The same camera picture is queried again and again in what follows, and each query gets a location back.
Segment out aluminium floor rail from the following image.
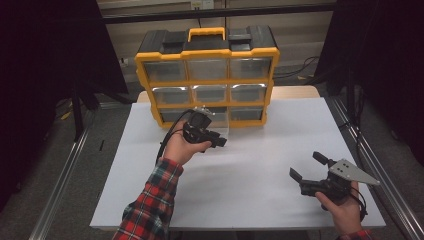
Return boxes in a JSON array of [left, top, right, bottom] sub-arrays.
[[28, 101, 133, 240], [328, 95, 424, 240]]

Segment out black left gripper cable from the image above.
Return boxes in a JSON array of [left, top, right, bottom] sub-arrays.
[[155, 109, 196, 164]]

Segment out black floor cables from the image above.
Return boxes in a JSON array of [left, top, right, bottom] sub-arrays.
[[273, 55, 322, 82]]

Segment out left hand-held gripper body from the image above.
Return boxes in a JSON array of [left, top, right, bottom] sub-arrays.
[[182, 105, 216, 145]]

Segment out small clear organizer drawer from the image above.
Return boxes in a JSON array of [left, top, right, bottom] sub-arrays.
[[199, 106, 232, 138]]

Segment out person's right hand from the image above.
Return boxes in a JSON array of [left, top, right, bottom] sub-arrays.
[[314, 181, 365, 236]]

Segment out black curtain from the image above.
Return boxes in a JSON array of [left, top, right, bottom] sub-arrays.
[[314, 0, 424, 168], [0, 0, 129, 211]]

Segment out black stand leg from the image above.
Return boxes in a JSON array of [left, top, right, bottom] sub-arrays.
[[70, 74, 85, 142]]

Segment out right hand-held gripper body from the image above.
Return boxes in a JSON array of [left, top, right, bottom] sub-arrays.
[[299, 158, 381, 205]]

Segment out group of clear plastic drawers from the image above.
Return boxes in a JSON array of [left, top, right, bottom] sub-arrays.
[[143, 58, 273, 123]]

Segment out white wall socket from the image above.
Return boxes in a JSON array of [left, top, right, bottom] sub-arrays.
[[190, 0, 215, 10]]

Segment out person's left hand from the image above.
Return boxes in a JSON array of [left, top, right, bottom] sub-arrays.
[[162, 119, 213, 166]]

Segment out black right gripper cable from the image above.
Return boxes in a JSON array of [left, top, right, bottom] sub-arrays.
[[349, 187, 369, 222]]

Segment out black horizontal bar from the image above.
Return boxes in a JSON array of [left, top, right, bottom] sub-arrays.
[[101, 2, 336, 25]]

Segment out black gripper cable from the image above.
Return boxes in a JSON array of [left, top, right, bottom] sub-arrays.
[[155, 109, 196, 164], [349, 187, 369, 222]]

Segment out yellow black drawer organizer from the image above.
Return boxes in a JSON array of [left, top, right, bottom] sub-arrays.
[[134, 25, 281, 130]]

